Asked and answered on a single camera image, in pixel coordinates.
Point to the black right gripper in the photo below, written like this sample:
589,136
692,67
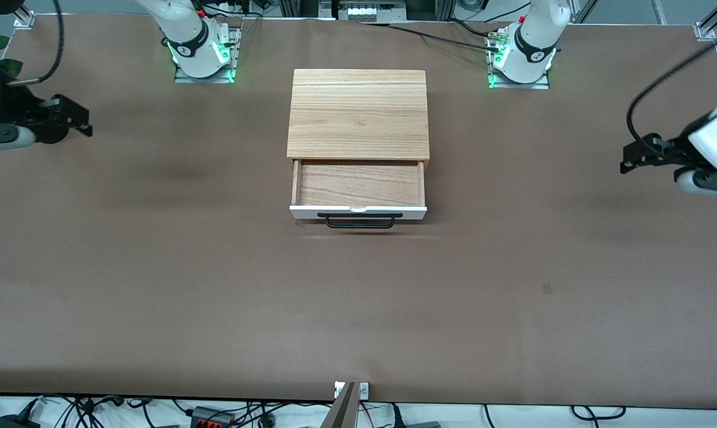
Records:
30,113

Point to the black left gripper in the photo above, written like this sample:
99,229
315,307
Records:
667,150

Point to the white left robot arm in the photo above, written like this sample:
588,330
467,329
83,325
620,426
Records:
536,35

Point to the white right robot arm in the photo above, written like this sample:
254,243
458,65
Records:
186,35

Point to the wooden drawer cabinet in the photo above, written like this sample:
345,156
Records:
358,113

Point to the white power strip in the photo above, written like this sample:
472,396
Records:
364,12

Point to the black power adapter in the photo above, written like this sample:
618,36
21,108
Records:
13,423

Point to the black orange power strip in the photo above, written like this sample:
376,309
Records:
209,419

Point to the dark grey plug box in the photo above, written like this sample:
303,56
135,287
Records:
420,424

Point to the aluminium corner bracket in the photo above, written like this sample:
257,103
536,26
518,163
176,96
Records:
706,31
24,19

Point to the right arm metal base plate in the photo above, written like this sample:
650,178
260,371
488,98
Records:
204,79

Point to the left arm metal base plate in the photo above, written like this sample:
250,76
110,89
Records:
518,85

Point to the small metal edge bracket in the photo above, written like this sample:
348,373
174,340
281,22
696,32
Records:
364,390

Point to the wooden post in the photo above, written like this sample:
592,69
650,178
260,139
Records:
341,413

